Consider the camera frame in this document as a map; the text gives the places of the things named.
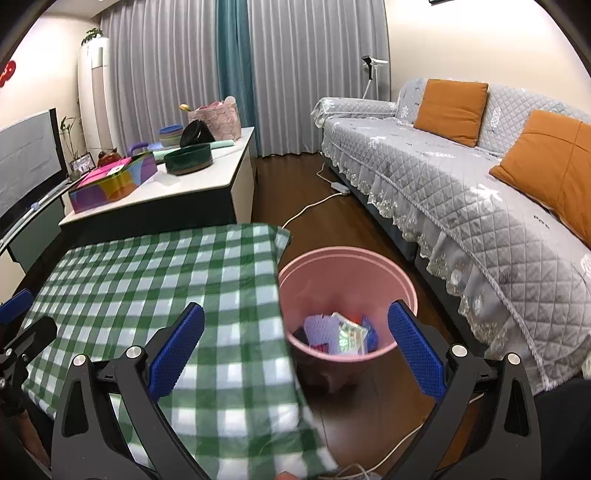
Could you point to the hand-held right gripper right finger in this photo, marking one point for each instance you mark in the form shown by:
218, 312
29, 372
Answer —
418, 355

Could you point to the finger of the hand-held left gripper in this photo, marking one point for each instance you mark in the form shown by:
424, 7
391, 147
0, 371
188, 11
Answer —
14, 305
37, 332

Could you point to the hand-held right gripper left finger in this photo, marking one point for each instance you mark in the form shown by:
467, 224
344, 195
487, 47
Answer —
178, 350

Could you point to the blue plastic bag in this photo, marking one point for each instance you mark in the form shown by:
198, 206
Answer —
369, 337

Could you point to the green printed wrapper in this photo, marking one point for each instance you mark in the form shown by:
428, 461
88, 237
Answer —
348, 339

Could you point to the purple foam net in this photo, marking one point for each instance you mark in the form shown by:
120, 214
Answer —
323, 330

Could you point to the pink plastic bin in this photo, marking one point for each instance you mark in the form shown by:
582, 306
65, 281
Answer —
332, 277

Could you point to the green checked tablecloth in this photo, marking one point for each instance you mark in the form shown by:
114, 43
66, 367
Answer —
184, 277

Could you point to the dark TV cabinet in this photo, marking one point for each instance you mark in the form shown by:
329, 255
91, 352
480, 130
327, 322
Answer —
41, 235

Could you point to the television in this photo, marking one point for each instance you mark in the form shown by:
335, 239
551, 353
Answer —
27, 161

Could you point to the colourful box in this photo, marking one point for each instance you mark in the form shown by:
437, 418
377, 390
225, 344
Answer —
111, 189

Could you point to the person's dark clothing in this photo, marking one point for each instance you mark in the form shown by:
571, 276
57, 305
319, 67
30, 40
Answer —
568, 429

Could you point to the grey quilted sofa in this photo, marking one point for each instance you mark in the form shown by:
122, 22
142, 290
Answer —
438, 184

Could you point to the white coffee table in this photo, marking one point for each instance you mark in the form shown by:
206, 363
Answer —
198, 180

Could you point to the red-brown ornament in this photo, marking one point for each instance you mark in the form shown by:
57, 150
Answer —
111, 158

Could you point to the bamboo plant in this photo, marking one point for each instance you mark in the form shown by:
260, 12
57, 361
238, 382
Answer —
69, 136

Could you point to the white power strip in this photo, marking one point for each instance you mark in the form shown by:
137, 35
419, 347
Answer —
340, 186

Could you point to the dark green round tin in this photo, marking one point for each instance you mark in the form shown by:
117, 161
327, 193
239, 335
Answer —
189, 161

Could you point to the stack of bowls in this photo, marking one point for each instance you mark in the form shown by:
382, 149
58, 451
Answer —
171, 134

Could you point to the white standing air conditioner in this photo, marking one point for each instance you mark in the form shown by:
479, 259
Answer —
94, 97

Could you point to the orange cushion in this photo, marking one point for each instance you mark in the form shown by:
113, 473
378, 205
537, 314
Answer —
450, 110
549, 170

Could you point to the pink bag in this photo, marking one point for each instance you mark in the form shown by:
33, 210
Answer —
221, 120

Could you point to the grey curtain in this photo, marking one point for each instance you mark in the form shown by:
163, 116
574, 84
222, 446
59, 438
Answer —
318, 55
161, 69

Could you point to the small green plant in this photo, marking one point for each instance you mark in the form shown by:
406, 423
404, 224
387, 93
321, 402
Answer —
92, 37

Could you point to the teal curtain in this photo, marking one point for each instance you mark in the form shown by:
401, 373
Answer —
235, 69

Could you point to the white standing lamp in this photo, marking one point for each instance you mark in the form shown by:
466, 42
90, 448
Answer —
369, 64

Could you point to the photo frame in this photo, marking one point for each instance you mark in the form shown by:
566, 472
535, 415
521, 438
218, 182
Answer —
82, 165

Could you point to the red wall ornament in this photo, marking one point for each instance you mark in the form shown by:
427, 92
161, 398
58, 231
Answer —
7, 74

